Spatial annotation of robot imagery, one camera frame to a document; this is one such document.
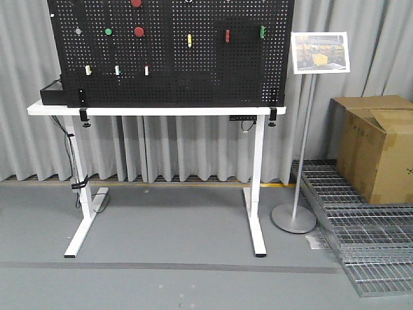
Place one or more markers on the lower red push button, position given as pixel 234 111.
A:
pixel 139 31

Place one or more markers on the red push button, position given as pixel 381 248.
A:
pixel 139 31
pixel 136 3

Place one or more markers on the upper red push button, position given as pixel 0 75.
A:
pixel 136 3

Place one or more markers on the black desk control box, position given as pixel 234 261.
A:
pixel 242 117

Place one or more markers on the grey sign stand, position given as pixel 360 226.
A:
pixel 293 217

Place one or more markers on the black perforated pegboard panel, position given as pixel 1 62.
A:
pixel 211 73

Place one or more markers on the framed photo sign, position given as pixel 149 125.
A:
pixel 320 53

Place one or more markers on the black box on desk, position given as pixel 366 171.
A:
pixel 54 94

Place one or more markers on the brown cardboard box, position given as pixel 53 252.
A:
pixel 375 154

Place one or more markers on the grey curtain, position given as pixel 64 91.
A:
pixel 380 49

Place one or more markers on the metal floor grating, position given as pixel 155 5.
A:
pixel 373 243

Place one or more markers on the right black clamp bracket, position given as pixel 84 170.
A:
pixel 273 108

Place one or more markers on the black clamp bracket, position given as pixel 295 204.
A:
pixel 273 108
pixel 82 111

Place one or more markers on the yellow toggle switch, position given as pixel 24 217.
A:
pixel 189 40

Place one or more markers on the white standing desk frame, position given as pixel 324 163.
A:
pixel 90 205

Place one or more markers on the red toggle switch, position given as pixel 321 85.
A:
pixel 227 36

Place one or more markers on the white green rocker switch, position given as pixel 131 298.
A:
pixel 117 70

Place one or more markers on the left black clamp bracket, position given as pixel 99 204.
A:
pixel 82 111

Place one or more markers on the green toggle switch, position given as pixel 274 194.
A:
pixel 262 31

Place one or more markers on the white yellow rocker switch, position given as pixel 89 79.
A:
pixel 88 70

